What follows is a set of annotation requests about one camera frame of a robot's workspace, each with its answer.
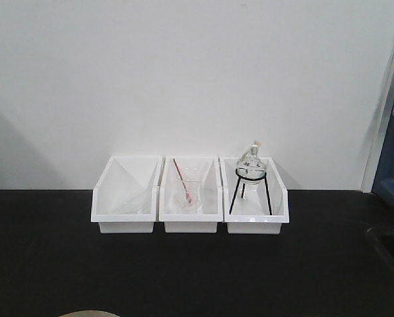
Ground beige plate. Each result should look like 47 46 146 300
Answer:
59 310 119 317

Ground glass conical flask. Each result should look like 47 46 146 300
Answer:
180 166 203 190

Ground white bin middle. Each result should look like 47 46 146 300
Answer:
158 156 224 234

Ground white bin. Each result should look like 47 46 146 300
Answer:
219 157 289 234
158 156 224 234
90 156 163 234

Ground red white stirring rod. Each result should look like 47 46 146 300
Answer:
172 158 193 205

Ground glass beaker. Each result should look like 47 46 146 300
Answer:
174 180 201 215

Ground glass alcohol lamp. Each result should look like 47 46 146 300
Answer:
236 141 267 185

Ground white bin right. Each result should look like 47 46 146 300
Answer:
219 157 289 234

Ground glass funnel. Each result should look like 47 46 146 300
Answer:
110 189 152 215

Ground white bin left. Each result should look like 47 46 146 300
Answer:
90 156 163 234

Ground black wire tripod stand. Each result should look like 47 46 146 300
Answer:
228 168 273 215

